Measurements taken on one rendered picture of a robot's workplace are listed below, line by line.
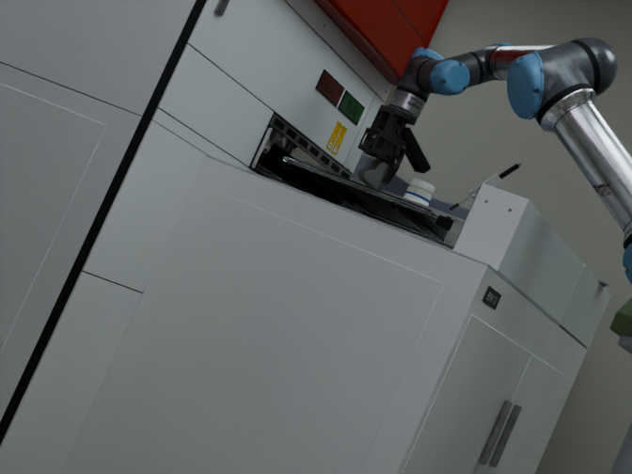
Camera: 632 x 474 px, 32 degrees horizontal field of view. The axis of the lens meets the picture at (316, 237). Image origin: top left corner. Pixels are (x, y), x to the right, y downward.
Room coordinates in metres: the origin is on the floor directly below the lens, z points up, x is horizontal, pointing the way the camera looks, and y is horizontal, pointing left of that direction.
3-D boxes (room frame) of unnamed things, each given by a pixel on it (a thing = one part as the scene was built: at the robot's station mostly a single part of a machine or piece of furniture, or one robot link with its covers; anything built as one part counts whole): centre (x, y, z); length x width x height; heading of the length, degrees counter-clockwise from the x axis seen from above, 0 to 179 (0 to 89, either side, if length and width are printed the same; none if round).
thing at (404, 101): (2.46, -0.07, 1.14); 0.08 x 0.08 x 0.05
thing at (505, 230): (2.17, -0.40, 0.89); 0.55 x 0.09 x 0.14; 152
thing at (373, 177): (2.46, -0.07, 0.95); 0.06 x 0.03 x 0.09; 117
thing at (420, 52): (2.45, -0.07, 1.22); 0.09 x 0.08 x 0.11; 27
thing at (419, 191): (2.90, -0.20, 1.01); 0.07 x 0.07 x 0.10
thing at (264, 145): (2.48, 0.08, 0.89); 0.44 x 0.02 x 0.10; 152
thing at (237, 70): (2.33, 0.18, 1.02); 0.81 x 0.03 x 0.40; 152
